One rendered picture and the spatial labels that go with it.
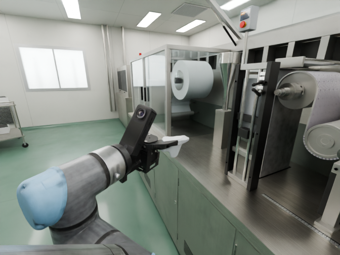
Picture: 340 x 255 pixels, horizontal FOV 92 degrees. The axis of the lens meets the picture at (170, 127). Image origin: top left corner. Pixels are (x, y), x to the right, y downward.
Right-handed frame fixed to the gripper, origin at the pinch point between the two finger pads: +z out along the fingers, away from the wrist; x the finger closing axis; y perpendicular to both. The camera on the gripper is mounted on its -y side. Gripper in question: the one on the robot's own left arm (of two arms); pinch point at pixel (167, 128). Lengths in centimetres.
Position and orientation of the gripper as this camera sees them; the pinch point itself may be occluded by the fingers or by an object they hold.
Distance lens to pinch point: 50.0
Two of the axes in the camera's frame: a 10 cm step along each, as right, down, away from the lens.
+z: 5.3, -2.5, 8.1
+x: 8.4, 2.9, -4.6
